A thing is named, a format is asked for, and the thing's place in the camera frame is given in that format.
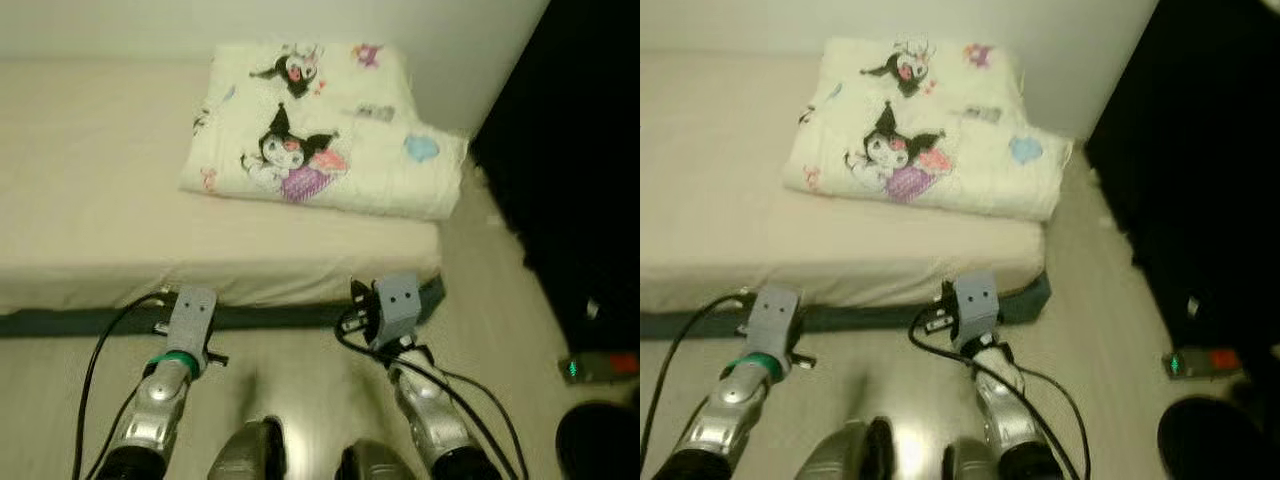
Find folded cream cartoon print blanket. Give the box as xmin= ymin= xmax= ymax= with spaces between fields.
xmin=782 ymin=37 xmax=1074 ymax=224
xmin=179 ymin=41 xmax=470 ymax=222

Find grey robot leg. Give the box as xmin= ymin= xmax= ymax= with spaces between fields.
xmin=940 ymin=437 xmax=1013 ymax=480
xmin=204 ymin=417 xmax=287 ymax=480
xmin=798 ymin=417 xmax=897 ymax=480
xmin=334 ymin=440 xmax=417 ymax=480

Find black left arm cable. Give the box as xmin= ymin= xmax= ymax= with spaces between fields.
xmin=640 ymin=292 xmax=757 ymax=473
xmin=71 ymin=292 xmax=173 ymax=480

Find mattress with cream sheet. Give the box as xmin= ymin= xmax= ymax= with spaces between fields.
xmin=640 ymin=51 xmax=1047 ymax=314
xmin=0 ymin=57 xmax=444 ymax=317

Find grey left robot leg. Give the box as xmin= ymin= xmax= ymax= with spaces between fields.
xmin=798 ymin=417 xmax=897 ymax=480
xmin=204 ymin=417 xmax=287 ymax=480

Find grey right robot leg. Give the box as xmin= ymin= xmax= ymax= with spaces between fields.
xmin=334 ymin=440 xmax=417 ymax=480
xmin=940 ymin=437 xmax=1013 ymax=480

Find black wardrobe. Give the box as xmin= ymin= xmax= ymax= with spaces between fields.
xmin=1084 ymin=0 xmax=1280 ymax=353
xmin=467 ymin=0 xmax=641 ymax=353

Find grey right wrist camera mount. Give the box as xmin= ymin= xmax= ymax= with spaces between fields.
xmin=951 ymin=271 xmax=1002 ymax=351
xmin=373 ymin=272 xmax=422 ymax=352

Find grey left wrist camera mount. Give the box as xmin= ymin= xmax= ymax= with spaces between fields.
xmin=163 ymin=286 xmax=220 ymax=363
xmin=746 ymin=286 xmax=803 ymax=363

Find black device with green light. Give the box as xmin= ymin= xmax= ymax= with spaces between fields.
xmin=557 ymin=351 xmax=641 ymax=387
xmin=1161 ymin=346 xmax=1247 ymax=380

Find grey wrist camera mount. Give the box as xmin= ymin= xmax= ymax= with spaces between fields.
xmin=746 ymin=286 xmax=803 ymax=363
xmin=373 ymin=272 xmax=422 ymax=352
xmin=163 ymin=286 xmax=220 ymax=363
xmin=951 ymin=271 xmax=1002 ymax=351

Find black round base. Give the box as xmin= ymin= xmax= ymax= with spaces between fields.
xmin=1157 ymin=394 xmax=1267 ymax=480
xmin=554 ymin=399 xmax=641 ymax=480

